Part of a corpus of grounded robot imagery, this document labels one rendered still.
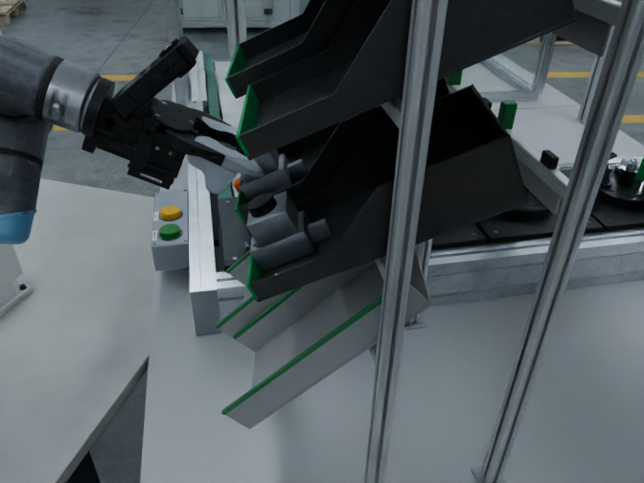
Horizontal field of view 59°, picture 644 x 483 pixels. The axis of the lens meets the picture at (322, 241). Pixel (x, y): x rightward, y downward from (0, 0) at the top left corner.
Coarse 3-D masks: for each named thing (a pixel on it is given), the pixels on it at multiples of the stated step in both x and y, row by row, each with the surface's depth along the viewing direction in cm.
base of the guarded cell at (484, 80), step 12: (204, 72) 219; (468, 72) 224; (480, 72) 225; (492, 72) 225; (216, 84) 207; (468, 84) 212; (480, 84) 213; (492, 84) 213; (504, 84) 213; (552, 96) 204; (564, 96) 204; (492, 108) 192
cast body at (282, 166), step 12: (264, 156) 69; (276, 156) 71; (264, 168) 70; (276, 168) 70; (288, 168) 72; (300, 168) 72; (240, 180) 72; (252, 180) 71; (264, 180) 71; (276, 180) 71; (288, 180) 71; (252, 192) 72; (264, 192) 72
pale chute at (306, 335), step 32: (416, 256) 65; (320, 288) 73; (352, 288) 71; (416, 288) 61; (256, 320) 76; (288, 320) 76; (320, 320) 72; (352, 320) 59; (256, 352) 79; (288, 352) 72; (320, 352) 62; (352, 352) 62; (256, 384) 73; (288, 384) 64; (256, 416) 67
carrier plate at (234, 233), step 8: (224, 200) 117; (232, 200) 117; (224, 208) 115; (232, 208) 115; (224, 216) 112; (232, 216) 112; (224, 224) 110; (232, 224) 110; (240, 224) 110; (224, 232) 107; (232, 232) 107; (240, 232) 108; (248, 232) 108; (224, 240) 105; (232, 240) 105; (240, 240) 105; (248, 240) 105; (224, 248) 103; (232, 248) 103; (240, 248) 103; (224, 256) 101; (232, 256) 101; (240, 256) 101; (224, 264) 99
